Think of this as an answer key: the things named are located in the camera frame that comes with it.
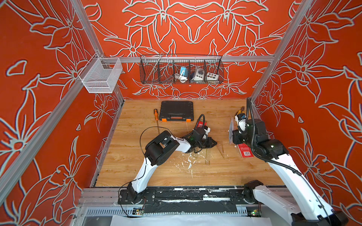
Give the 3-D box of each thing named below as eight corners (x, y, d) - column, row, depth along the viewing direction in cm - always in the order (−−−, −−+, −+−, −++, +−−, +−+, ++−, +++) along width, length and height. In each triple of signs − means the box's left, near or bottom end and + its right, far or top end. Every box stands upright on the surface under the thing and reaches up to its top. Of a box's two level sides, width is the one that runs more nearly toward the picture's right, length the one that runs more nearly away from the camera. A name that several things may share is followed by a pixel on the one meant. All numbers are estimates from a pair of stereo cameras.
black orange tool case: (159, 123, 106) (158, 119, 102) (161, 104, 119) (160, 100, 115) (194, 122, 106) (194, 119, 102) (192, 104, 119) (192, 100, 115)
